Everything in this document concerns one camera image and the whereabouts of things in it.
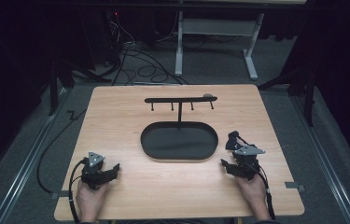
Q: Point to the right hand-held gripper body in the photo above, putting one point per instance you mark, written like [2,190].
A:
[248,163]

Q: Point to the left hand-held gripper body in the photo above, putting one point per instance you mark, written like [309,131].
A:
[92,174]

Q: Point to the person's left hand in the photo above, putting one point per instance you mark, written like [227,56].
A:
[89,200]

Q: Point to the person's right hand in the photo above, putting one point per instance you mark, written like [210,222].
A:
[255,193]

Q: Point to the grey tape piece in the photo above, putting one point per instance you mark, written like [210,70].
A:
[59,195]
[294,186]

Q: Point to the small grey round object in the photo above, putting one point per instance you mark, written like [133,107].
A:
[207,95]

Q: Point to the black hook rack with oval tray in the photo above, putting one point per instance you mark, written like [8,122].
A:
[179,143]

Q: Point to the black metal stand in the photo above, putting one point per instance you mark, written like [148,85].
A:
[58,74]
[308,90]

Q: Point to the dark equipment box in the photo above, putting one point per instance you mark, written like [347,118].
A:
[99,37]

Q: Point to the aluminium floor rail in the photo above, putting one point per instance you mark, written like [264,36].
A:
[28,158]
[325,155]

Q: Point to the white metal desk frame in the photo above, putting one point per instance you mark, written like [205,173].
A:
[217,27]

